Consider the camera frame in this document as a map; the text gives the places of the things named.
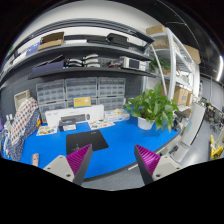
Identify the yellow floor equipment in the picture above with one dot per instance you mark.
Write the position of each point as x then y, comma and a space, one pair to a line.
216, 148

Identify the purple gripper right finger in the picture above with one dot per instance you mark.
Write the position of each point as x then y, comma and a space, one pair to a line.
152, 166

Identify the small wooden block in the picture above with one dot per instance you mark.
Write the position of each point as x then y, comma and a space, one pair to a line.
35, 159

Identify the white metal shelving rack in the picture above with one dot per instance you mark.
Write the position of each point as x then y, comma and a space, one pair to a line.
184, 70

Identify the patterned fabric bag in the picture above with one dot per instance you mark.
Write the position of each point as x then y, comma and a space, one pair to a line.
25, 123

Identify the colourful leaflet centre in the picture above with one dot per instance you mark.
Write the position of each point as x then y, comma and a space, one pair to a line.
100, 124

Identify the grey drawer organizer cabinets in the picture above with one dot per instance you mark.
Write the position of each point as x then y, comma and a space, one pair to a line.
59, 94

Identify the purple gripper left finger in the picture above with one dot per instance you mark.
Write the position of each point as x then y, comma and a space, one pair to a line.
72, 167

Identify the black mouse pad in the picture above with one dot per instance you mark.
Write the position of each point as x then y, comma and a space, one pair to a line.
79, 140

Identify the open cardboard box top shelf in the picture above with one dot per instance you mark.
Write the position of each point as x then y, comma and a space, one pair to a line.
51, 40

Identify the green potted plant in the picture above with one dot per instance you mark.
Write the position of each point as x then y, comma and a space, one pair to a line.
153, 107

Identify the colourful leaflet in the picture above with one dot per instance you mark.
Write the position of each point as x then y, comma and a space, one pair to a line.
100, 124
46, 130

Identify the dark blue flat box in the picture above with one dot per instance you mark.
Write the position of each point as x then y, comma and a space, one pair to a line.
47, 67

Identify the colourful leaflet left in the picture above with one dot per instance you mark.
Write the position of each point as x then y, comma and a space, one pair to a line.
46, 130

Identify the white keyboard box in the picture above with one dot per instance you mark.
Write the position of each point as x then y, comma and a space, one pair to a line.
84, 114

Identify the yellow small box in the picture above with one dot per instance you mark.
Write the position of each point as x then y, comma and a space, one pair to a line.
82, 101

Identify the white box with blue print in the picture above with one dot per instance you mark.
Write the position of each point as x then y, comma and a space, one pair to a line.
116, 115

